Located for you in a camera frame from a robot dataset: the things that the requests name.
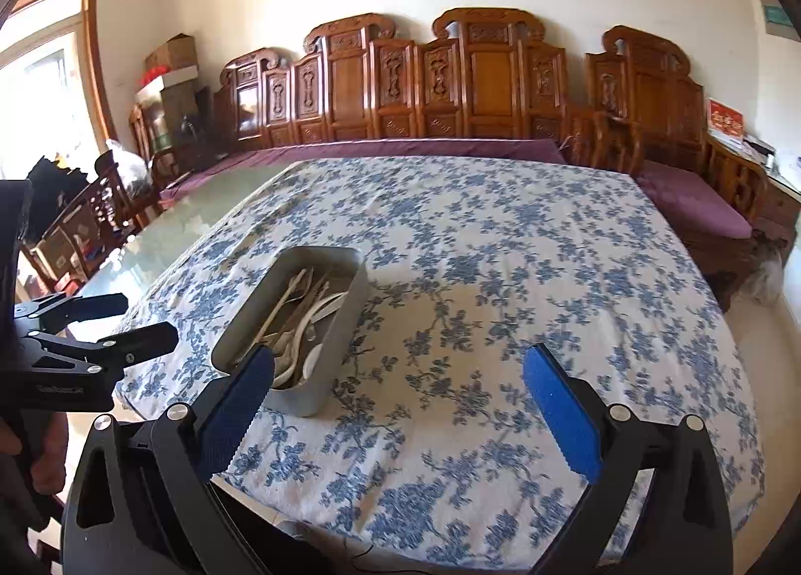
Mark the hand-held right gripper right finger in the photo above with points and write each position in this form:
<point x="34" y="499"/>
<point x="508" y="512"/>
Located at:
<point x="563" y="412"/>

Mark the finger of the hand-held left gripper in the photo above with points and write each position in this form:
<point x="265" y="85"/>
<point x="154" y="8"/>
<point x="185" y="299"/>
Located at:
<point x="75" y="309"/>
<point x="137" y="340"/>

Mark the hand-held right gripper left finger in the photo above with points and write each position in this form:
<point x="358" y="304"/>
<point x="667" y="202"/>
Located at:
<point x="241" y="406"/>

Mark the rectangular metal box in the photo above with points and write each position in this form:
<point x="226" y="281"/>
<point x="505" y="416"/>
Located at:
<point x="341" y="324"/>

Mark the person's left hand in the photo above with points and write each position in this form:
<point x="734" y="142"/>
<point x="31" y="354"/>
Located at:
<point x="49" y="450"/>

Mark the carved wooden dining chair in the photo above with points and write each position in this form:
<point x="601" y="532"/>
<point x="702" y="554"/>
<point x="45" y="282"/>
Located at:
<point x="112" y="187"/>
<point x="69" y="237"/>

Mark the black bag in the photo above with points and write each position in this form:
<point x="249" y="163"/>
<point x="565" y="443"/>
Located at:
<point x="56" y="193"/>

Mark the white plastic bag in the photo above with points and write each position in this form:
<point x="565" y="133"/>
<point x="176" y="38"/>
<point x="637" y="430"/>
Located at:
<point x="128" y="168"/>

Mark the blue floral tablecloth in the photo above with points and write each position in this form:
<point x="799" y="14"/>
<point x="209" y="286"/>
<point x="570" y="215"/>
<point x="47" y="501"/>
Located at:
<point x="500" y="274"/>

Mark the small wooden corner chair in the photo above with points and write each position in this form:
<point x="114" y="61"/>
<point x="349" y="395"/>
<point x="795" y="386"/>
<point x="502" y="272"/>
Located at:
<point x="150" y="143"/>

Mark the stack of boxes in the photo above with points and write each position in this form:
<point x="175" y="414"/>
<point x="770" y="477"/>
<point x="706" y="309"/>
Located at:
<point x="181" y="115"/>

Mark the grey fluffy duster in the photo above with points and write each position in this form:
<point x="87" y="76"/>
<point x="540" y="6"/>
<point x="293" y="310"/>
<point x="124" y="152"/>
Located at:
<point x="765" y="274"/>

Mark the white box red contents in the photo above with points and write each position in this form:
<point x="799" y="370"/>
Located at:
<point x="166" y="80"/>

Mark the purple armchair cushion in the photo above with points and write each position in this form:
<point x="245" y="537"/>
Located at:
<point x="694" y="199"/>

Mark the brown cardboard box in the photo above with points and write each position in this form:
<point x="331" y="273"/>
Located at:
<point x="172" y="52"/>

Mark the purple sofa cushion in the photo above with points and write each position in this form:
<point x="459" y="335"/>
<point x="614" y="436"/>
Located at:
<point x="375" y="149"/>

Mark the wooden side table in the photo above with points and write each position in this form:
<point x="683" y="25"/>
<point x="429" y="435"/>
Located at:
<point x="782" y="199"/>

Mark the carved wooden armchair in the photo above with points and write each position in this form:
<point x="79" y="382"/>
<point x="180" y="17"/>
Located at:
<point x="644" y="99"/>

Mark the red box on table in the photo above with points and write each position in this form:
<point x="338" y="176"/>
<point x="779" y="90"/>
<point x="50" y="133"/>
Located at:
<point x="726" y="119"/>

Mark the carved wooden sofa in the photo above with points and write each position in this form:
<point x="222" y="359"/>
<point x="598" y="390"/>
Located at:
<point x="388" y="86"/>

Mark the wooden door frame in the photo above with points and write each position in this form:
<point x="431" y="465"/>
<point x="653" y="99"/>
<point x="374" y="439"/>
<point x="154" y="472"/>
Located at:
<point x="94" y="49"/>

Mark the green wall box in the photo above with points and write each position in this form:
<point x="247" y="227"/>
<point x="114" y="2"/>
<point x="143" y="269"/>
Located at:
<point x="777" y="14"/>

